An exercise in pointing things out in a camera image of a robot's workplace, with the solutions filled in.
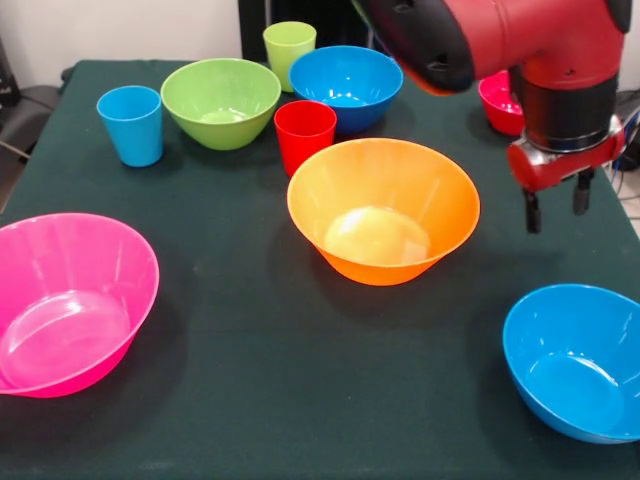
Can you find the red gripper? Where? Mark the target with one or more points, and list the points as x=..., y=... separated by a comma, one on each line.
x=545, y=170

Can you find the orange bowl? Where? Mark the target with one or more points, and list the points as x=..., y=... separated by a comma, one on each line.
x=380, y=190

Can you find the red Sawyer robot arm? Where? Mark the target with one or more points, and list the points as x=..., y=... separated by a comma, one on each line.
x=525, y=35

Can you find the small pink-red bowl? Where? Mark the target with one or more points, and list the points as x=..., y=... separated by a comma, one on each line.
x=500, y=107

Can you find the blue bowl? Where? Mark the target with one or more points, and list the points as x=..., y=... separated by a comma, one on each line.
x=570, y=360
x=350, y=75

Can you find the red cup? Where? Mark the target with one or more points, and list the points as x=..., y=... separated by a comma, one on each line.
x=300, y=135

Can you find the green cup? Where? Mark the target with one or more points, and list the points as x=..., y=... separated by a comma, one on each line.
x=287, y=47

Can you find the dark green tablecloth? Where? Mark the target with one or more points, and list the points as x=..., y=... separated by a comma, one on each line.
x=250, y=325

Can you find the green bowl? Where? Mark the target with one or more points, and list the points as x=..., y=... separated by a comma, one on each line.
x=220, y=110

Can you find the blue cup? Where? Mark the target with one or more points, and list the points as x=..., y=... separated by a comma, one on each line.
x=132, y=135

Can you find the large pink bowl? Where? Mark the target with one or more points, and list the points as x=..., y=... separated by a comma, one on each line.
x=75, y=310

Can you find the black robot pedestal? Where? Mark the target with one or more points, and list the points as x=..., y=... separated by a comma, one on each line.
x=320, y=22

